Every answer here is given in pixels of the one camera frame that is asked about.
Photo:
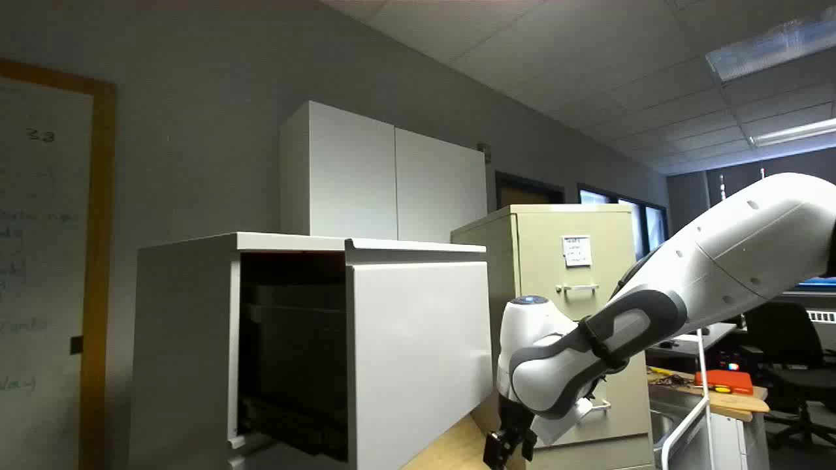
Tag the tall white storage cabinet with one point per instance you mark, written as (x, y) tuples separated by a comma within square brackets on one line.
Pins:
[(383, 178)]

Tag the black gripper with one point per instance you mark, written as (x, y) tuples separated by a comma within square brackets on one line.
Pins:
[(508, 440)]

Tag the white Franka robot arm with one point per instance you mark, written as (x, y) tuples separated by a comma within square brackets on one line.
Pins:
[(741, 250)]

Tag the white paper label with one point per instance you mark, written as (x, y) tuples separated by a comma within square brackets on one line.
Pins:
[(576, 250)]

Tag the wood-framed whiteboard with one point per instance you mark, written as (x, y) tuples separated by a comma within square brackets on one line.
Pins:
[(52, 269)]

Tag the white metal tube frame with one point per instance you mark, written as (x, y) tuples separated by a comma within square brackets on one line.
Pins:
[(687, 408)]

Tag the dark window row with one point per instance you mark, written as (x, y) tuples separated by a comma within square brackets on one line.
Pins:
[(626, 216)]

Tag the beige metal filing cabinet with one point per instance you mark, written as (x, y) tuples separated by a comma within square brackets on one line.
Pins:
[(566, 287)]

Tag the white file cabinet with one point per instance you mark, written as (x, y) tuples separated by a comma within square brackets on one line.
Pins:
[(187, 347)]

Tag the wooden workbench top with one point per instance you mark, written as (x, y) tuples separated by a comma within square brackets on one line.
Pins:
[(715, 394)]

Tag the fluorescent ceiling light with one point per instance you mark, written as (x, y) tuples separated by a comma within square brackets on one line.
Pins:
[(772, 45), (796, 130)]

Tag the orange tool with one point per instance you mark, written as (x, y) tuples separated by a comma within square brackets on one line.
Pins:
[(728, 380)]

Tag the black office chair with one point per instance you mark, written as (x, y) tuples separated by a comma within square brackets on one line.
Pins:
[(788, 352)]

